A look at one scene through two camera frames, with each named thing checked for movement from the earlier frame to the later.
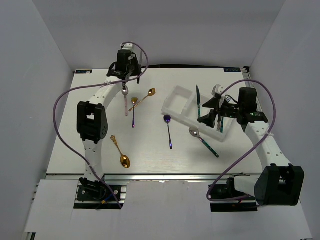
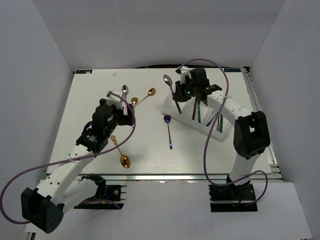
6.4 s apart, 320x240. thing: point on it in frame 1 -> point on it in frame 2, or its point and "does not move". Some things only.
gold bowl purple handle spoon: (134, 100) does not move
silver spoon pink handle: (125, 91) does not move
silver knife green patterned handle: (198, 101) does not move
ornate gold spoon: (124, 160) does not move
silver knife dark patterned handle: (141, 58) -> (194, 109)
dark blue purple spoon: (167, 118) does not move
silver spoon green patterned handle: (195, 132) -> (168, 80)
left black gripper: (134, 59) -> (125, 119)
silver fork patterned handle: (218, 128) does not move
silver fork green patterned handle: (221, 128) does not move
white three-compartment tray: (181, 105) does not move
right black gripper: (209, 119) -> (179, 96)
